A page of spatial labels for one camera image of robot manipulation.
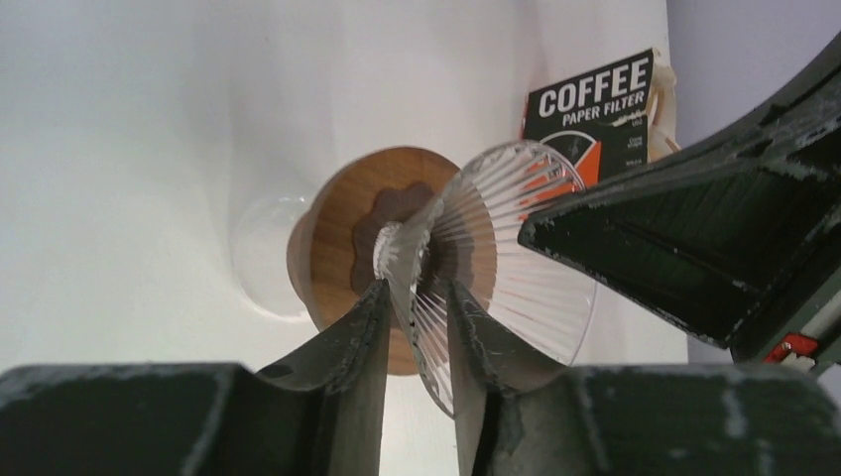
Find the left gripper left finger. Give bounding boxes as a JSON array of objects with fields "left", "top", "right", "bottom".
[{"left": 1, "top": 281, "right": 391, "bottom": 475}]

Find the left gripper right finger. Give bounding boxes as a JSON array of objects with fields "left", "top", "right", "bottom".
[{"left": 447, "top": 281, "right": 840, "bottom": 475}]

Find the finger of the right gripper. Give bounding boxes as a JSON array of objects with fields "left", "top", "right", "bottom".
[{"left": 518, "top": 40, "right": 840, "bottom": 365}]

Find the round wooden dripper holder ring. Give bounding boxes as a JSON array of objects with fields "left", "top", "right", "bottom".
[{"left": 286, "top": 145, "right": 462, "bottom": 377}]

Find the clear glass ribbed dripper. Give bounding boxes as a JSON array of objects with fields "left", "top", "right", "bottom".
[{"left": 372, "top": 140, "right": 597, "bottom": 415}]

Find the glass carafe with wooden collar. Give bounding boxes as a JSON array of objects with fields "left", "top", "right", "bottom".
[{"left": 229, "top": 193, "right": 308, "bottom": 323}]

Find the orange coffee filter box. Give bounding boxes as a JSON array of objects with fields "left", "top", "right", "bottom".
[{"left": 521, "top": 49, "right": 680, "bottom": 198}]

